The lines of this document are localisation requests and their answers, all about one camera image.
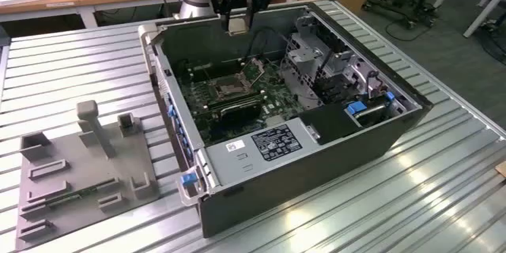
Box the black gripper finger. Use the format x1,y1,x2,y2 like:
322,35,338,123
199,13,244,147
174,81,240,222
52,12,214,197
220,0,242,32
240,0,256,27

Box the silver CPU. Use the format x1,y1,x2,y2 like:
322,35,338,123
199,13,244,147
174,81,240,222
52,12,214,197
228,17,251,35

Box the metal socket cover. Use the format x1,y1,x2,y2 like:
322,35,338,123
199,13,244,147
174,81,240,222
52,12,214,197
235,58,268,93

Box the CPU socket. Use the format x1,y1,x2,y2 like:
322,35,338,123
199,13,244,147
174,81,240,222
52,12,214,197
211,75,251,101

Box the silver drive cage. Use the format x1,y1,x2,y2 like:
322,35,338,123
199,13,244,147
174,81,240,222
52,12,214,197
280,12,359,104

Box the green motherboard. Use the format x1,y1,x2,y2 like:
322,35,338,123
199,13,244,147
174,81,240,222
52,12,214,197
175,57,320,144

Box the black graphics card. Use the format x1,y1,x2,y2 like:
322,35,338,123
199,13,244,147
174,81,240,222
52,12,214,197
218,100,263,127

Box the silver finned heat sink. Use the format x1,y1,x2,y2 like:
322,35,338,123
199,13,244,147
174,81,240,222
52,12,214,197
264,116,288,127

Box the blue disk carrier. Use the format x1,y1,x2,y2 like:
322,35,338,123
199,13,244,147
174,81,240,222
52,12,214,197
342,101,367,117

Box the black plastic shroud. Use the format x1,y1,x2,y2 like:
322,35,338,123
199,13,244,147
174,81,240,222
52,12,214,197
298,106,365,146

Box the grey power supply unit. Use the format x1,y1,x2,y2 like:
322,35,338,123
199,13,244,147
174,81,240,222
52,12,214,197
196,117,322,188

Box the blue case latch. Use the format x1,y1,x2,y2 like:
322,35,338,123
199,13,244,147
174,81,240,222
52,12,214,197
179,172,196,187

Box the black PC case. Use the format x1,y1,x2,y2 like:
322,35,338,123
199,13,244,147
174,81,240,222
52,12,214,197
136,0,435,239

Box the grey parts rack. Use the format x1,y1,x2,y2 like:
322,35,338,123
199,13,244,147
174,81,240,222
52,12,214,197
15,100,162,251

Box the silver drive bracket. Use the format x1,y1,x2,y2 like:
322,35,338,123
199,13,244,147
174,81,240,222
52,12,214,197
330,51,389,101

